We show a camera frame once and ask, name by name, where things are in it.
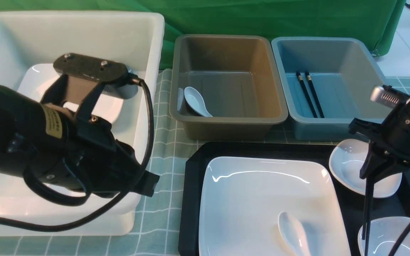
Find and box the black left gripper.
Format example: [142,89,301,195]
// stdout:
[24,118,159,199]

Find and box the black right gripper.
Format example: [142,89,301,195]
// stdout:
[349,103,410,256]

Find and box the white bowl tray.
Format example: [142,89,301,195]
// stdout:
[368,217,410,256]
[328,138,402,199]

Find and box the white ceramic spoon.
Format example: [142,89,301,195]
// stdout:
[278,211,311,256]

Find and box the large white square plate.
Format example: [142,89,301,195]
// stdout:
[198,156,351,256]

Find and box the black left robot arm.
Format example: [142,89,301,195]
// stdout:
[0,73,159,206]

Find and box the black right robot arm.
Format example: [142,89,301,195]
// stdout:
[349,85,410,255]

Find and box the white square plate in bin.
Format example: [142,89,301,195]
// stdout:
[17,63,123,123]

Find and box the black serving tray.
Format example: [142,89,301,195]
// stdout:
[178,142,410,256]

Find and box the green checkered tablecloth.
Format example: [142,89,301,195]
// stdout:
[0,69,410,256]

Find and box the black chopstick in bin right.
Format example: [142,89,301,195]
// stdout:
[305,71,325,118]

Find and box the black chopstick in bin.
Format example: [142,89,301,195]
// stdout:
[296,71,318,118]
[305,71,325,118]

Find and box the blue-grey plastic bin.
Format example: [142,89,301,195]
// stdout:
[271,37,391,142]

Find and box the white spoon in brown bin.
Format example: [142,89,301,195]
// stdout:
[184,86,213,117]

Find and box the black chopstick in bin left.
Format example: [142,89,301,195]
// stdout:
[296,71,318,118]

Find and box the large white plastic bin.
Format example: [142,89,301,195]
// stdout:
[0,10,165,236]

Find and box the green backdrop cloth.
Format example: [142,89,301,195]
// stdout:
[0,0,405,69]

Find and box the brown plastic bin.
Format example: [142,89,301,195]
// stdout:
[170,34,289,141]

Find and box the black left camera cable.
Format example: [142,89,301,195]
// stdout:
[0,76,155,232]

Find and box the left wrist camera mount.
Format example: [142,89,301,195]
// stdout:
[40,53,142,121]

